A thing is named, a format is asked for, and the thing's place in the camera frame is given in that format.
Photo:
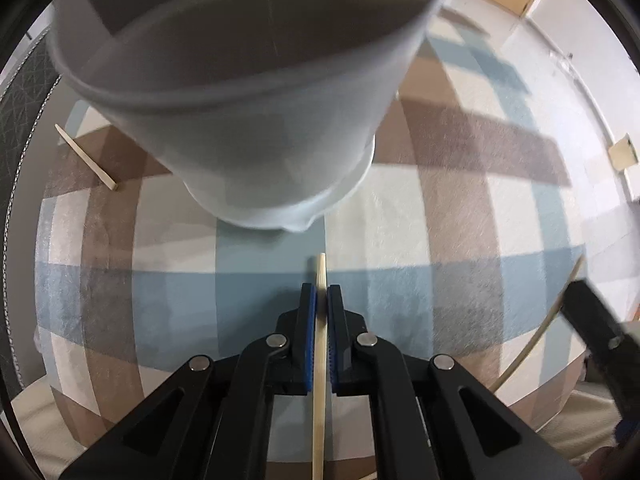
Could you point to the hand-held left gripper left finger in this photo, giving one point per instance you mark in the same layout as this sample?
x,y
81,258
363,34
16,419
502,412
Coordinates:
x,y
310,340

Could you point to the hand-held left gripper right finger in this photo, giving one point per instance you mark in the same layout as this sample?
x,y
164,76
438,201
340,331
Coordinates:
x,y
335,340

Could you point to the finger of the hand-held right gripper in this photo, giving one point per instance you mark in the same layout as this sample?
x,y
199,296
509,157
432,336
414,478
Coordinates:
x,y
590,310

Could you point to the single wooden chopstick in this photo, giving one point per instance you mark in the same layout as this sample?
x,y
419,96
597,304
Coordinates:
x,y
320,270
537,335
87,159

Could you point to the white grey utensil holder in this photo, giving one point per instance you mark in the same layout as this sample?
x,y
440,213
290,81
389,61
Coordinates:
x,y
250,135

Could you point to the person's right leg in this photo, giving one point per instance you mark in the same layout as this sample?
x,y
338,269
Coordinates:
x,y
580,420

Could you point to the beige waste bin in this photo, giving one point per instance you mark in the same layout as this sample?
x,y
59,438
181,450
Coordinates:
x,y
622,152

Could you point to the checkered tablecloth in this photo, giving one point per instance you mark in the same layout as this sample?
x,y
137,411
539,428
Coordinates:
x,y
450,210

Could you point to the white plastic scrap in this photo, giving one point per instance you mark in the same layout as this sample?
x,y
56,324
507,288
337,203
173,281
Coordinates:
x,y
560,57

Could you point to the dark grey quilted mattress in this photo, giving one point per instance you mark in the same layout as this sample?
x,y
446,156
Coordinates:
x,y
20,95

